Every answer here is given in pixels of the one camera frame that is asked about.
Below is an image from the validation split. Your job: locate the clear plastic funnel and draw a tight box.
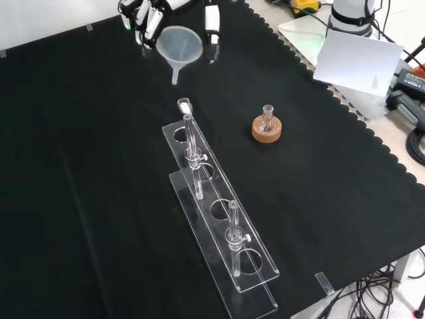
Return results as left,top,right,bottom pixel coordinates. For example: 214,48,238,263
155,26,205,86

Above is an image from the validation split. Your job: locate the small glass round-bottom flask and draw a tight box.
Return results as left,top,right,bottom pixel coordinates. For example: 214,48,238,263
259,104,277,132

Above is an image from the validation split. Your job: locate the clear acrylic funnel stand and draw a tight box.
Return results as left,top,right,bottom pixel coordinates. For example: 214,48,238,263
161,114,280,319

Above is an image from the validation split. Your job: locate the coiled black cable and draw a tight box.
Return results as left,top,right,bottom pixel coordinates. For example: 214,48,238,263
406,126,425,167

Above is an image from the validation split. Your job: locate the black cloth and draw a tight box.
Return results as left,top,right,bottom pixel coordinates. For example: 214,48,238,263
0,0,425,319

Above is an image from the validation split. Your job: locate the grey metal base plate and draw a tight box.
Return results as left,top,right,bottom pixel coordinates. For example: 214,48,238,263
277,15,394,121

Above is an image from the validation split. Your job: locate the pale board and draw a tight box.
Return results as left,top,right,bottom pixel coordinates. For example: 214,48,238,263
313,31,405,98

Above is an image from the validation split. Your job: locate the black floor cable bundle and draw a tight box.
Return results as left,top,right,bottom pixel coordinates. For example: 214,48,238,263
292,247,425,319

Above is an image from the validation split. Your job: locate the yellow stop button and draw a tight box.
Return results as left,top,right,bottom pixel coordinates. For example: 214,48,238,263
291,0,322,17

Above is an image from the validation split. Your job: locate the small glass weighing funnel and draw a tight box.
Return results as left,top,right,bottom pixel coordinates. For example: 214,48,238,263
177,97,194,116

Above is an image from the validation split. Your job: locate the cork ring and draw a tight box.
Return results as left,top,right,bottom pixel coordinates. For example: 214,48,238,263
251,114,283,144

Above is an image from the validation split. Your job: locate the grey table leg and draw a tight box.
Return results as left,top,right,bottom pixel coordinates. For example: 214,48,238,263
394,251,416,284

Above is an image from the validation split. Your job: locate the black power adapter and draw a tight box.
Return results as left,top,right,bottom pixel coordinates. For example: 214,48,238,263
392,68,425,98

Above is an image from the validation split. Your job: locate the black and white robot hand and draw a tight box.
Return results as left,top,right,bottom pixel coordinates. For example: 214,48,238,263
118,0,222,64

